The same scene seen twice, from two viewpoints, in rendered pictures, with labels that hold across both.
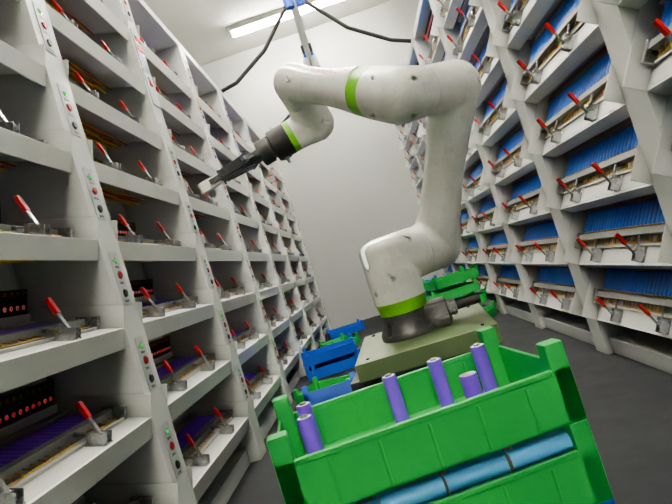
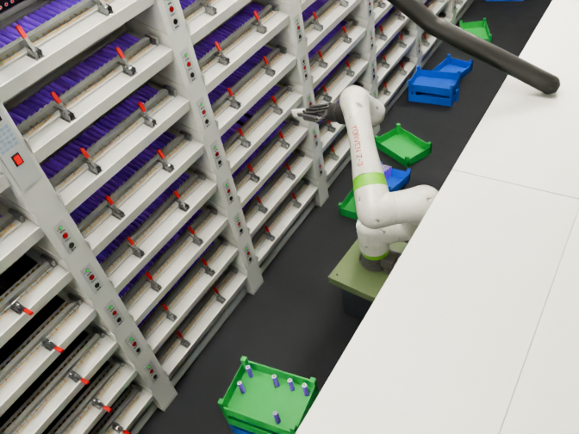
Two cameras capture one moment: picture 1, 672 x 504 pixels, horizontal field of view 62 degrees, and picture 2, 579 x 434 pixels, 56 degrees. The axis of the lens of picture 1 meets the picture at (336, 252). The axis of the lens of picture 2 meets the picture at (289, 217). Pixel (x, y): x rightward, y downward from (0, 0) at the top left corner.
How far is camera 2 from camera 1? 1.82 m
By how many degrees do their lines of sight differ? 56
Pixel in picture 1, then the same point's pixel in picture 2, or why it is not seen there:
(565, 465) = not seen: outside the picture
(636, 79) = not seen: hidden behind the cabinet
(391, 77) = (364, 214)
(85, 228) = (210, 176)
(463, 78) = (419, 217)
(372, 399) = (272, 371)
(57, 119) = (196, 126)
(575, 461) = not seen: outside the picture
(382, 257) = (363, 237)
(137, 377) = (233, 234)
